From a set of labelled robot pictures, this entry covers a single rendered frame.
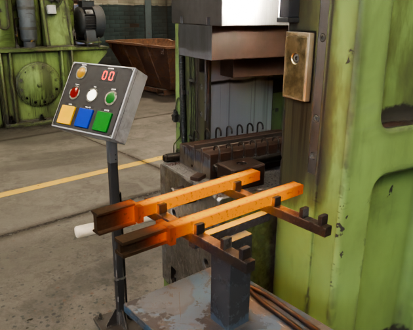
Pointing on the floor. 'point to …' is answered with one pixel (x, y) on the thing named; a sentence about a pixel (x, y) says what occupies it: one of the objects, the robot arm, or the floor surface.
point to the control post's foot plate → (111, 321)
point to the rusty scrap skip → (149, 61)
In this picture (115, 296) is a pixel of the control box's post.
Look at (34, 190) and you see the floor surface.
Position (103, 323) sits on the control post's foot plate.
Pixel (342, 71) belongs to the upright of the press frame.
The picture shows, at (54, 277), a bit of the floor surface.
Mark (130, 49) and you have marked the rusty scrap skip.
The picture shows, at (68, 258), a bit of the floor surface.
